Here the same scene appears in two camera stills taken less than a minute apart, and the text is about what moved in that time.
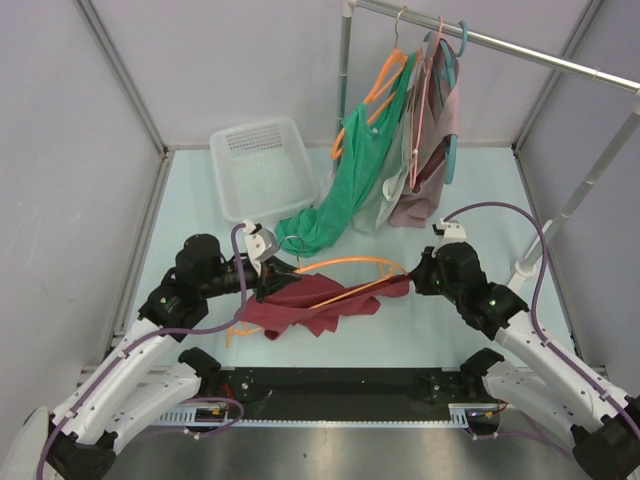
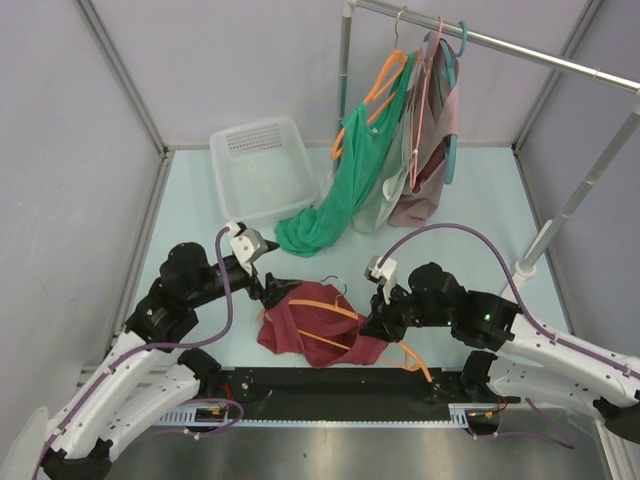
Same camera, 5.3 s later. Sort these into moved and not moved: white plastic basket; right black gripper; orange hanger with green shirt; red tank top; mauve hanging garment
Moved: right black gripper; red tank top
Not moved: mauve hanging garment; white plastic basket; orange hanger with green shirt
